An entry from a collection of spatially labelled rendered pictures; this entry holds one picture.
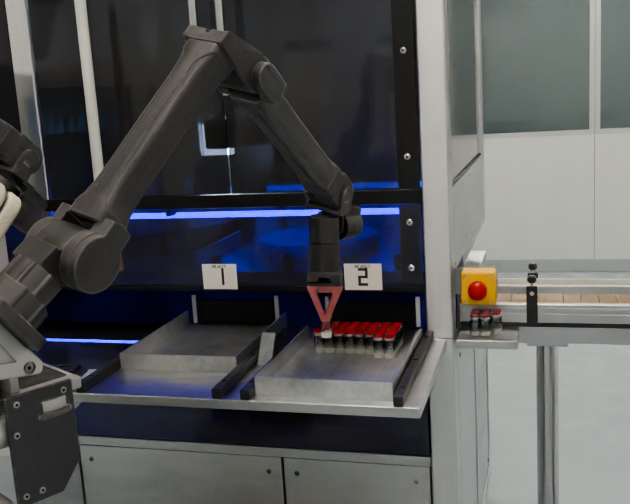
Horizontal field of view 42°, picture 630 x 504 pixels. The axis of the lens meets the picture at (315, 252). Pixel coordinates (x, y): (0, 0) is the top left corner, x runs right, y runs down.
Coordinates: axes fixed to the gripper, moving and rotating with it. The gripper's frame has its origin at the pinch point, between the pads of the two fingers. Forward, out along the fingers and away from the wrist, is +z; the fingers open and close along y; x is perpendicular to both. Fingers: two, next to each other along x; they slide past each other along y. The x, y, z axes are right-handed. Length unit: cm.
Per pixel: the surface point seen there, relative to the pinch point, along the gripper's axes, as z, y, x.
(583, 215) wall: 27, 451, -196
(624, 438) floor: 87, 158, -121
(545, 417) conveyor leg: 31, 28, -52
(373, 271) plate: -5.1, 21.6, -10.9
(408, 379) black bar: 9.4, -11.2, -15.1
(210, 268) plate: -4.2, 31.9, 26.2
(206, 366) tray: 11.5, 5.3, 24.1
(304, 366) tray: 11.5, 5.0, 4.2
